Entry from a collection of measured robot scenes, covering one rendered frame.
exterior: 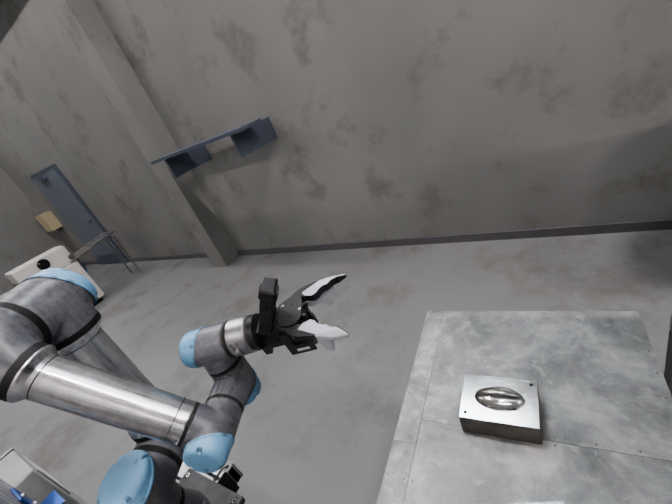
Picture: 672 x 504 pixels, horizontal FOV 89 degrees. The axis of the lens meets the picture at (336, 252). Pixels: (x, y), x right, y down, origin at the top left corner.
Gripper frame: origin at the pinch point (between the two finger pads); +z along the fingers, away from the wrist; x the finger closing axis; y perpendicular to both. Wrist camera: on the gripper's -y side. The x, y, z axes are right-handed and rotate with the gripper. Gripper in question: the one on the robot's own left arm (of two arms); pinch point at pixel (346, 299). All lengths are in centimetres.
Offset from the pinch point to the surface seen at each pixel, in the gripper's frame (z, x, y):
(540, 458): 29, 6, 65
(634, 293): 137, -109, 162
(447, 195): 60, -234, 129
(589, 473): 38, 11, 65
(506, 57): 114, -222, 30
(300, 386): -89, -96, 160
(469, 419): 15, -4, 60
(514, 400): 29, -8, 62
